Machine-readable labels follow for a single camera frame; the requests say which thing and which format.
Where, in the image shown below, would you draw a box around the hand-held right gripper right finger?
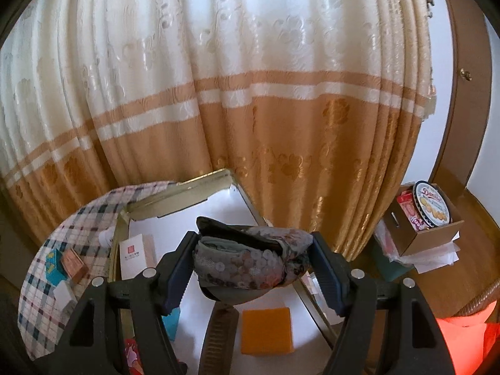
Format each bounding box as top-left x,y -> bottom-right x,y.
310,231 -> 458,375

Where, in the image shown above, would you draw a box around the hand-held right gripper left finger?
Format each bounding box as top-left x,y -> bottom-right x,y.
51,230 -> 200,375

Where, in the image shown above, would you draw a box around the blue teddy bear toy block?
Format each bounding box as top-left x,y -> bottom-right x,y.
162,307 -> 181,342

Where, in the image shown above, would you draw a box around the pink and white long box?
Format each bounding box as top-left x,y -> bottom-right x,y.
118,233 -> 158,281

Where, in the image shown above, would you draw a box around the grey sequin pouch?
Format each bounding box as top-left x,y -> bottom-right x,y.
192,216 -> 315,305

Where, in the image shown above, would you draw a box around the brown toy train track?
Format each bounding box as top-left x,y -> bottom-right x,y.
198,304 -> 239,375

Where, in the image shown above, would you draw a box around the gold metal tray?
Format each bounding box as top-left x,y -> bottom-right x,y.
109,168 -> 340,375

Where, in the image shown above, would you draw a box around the orange toy cube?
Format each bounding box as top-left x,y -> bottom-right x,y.
240,307 -> 294,356

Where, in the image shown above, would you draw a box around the copper pink tin case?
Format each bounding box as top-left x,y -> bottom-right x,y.
60,247 -> 90,282

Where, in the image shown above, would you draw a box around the white power adapter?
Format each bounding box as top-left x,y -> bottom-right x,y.
52,283 -> 79,313

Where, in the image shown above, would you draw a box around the large blue toy block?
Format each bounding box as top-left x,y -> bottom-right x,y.
44,248 -> 79,286

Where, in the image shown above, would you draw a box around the teal box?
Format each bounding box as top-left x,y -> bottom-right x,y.
371,242 -> 411,282

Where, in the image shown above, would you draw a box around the red snack packet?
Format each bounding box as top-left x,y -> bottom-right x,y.
396,189 -> 426,231

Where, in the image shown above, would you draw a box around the white plastic bags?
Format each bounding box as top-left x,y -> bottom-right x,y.
373,219 -> 462,274

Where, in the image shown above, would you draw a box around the cardboard box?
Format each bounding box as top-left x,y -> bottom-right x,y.
385,182 -> 465,258

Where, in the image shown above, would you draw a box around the round blue cookie tin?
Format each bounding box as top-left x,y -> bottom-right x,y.
413,180 -> 453,227

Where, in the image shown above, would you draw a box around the orange red cloth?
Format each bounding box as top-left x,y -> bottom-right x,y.
435,305 -> 498,375

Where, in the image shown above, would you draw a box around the cream and orange floral curtain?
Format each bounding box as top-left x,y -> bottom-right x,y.
0,0 -> 440,260

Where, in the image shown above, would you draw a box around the wooden door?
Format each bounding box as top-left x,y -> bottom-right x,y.
427,0 -> 493,188

